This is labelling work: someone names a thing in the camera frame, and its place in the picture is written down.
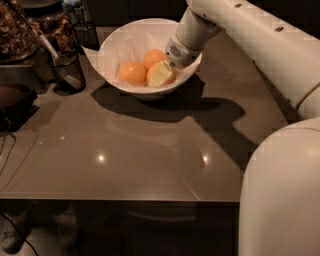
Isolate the white bowl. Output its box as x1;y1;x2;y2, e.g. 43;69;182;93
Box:
96;18;203;102

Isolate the black mesh cup with utensil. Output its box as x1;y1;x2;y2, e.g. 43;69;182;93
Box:
48;51;86;95

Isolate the white paper liner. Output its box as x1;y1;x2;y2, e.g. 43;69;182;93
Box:
81;23;203;88

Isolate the black mesh cup rear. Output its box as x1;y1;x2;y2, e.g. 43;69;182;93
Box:
72;21;100;50

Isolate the black device on table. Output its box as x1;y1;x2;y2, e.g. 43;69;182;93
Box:
0;83;37;132

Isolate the silver serving utensil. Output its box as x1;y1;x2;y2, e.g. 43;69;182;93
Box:
0;0;85;94

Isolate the black cable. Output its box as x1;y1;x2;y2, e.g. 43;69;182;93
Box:
0;120;17;176

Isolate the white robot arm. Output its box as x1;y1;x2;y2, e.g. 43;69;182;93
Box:
166;0;320;256

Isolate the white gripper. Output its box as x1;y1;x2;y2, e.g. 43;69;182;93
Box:
147;33;203;88

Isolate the glass jar of snacks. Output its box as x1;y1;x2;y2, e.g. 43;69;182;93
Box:
0;0;38;65

